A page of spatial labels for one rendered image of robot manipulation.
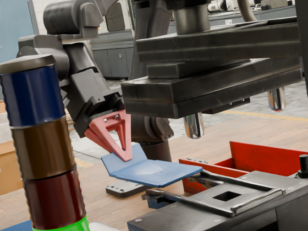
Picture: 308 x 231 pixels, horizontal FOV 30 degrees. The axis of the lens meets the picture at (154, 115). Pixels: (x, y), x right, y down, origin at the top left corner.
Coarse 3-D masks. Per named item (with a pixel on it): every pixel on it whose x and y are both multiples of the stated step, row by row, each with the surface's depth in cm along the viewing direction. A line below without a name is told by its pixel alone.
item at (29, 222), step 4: (28, 220) 83; (16, 224) 83; (20, 224) 83; (24, 224) 83; (28, 224) 83; (8, 228) 82; (12, 228) 82; (16, 228) 82; (20, 228) 82; (24, 228) 83; (28, 228) 83
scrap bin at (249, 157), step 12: (240, 144) 102; (252, 144) 99; (240, 156) 103; (252, 156) 100; (264, 156) 97; (276, 156) 95; (288, 156) 92; (204, 168) 92; (216, 168) 90; (228, 168) 87; (240, 168) 103; (252, 168) 101; (264, 168) 98; (276, 168) 95; (288, 168) 93; (300, 168) 91; (192, 192) 97
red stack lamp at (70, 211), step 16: (64, 176) 37; (32, 192) 37; (48, 192) 37; (64, 192) 37; (80, 192) 38; (32, 208) 38; (48, 208) 37; (64, 208) 37; (80, 208) 38; (32, 224) 38; (48, 224) 37; (64, 224) 37
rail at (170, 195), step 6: (162, 192) 72; (168, 192) 71; (168, 198) 71; (174, 198) 70; (180, 198) 69; (186, 198) 68; (168, 204) 71; (192, 204) 67; (198, 204) 66; (204, 204) 65; (210, 210) 64; (216, 210) 63; (222, 210) 62; (228, 210) 62; (228, 216) 61
